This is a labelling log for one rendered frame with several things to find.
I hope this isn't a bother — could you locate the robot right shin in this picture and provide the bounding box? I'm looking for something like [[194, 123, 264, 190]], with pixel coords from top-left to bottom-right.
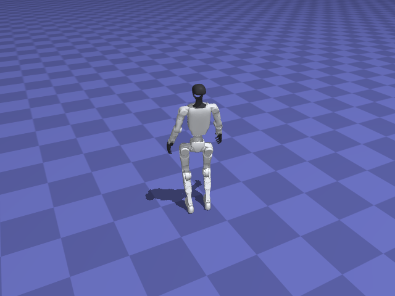
[[204, 168, 211, 203]]

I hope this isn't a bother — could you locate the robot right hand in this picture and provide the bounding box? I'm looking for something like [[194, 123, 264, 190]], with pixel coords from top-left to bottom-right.
[[215, 134, 222, 144]]

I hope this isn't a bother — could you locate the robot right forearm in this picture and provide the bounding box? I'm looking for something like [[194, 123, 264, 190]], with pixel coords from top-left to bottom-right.
[[215, 121, 223, 136]]

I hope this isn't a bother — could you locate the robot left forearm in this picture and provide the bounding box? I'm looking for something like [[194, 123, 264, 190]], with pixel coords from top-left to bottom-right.
[[168, 125, 178, 144]]

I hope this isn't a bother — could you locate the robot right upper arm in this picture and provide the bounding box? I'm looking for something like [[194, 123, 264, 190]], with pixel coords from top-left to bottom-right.
[[209, 104, 222, 127]]

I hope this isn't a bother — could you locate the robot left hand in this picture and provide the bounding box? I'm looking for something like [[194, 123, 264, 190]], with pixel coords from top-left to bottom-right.
[[167, 142, 173, 154]]

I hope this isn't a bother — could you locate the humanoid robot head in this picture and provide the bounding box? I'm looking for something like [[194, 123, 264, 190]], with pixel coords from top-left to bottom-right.
[[192, 84, 206, 109]]

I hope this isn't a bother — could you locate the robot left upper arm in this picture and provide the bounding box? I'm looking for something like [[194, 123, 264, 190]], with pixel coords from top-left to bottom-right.
[[174, 106, 189, 133]]

